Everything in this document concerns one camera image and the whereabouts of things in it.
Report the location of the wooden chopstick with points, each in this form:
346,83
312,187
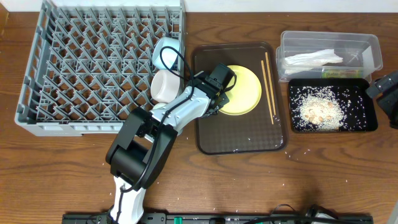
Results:
267,92
270,82

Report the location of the green foil wrapper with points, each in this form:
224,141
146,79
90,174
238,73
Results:
335,73

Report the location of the yellow plate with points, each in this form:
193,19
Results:
245,93

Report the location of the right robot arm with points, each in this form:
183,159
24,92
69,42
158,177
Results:
385,91

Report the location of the white paper napkin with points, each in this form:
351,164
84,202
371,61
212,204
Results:
314,59

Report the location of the black plastic bin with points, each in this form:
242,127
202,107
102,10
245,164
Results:
360,83

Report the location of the grey dish rack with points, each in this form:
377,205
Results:
90,64

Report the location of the dark brown serving tray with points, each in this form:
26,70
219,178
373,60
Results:
250,132

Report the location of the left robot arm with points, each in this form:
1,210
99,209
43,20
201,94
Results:
143,144

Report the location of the clear plastic bin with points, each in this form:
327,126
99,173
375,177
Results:
359,52

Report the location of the light blue bowl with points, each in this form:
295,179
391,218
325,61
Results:
164,52

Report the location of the rice and shell waste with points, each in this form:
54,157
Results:
327,108

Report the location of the white cup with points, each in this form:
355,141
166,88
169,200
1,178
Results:
158,105

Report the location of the black rail at table edge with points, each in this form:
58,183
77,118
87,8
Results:
282,214

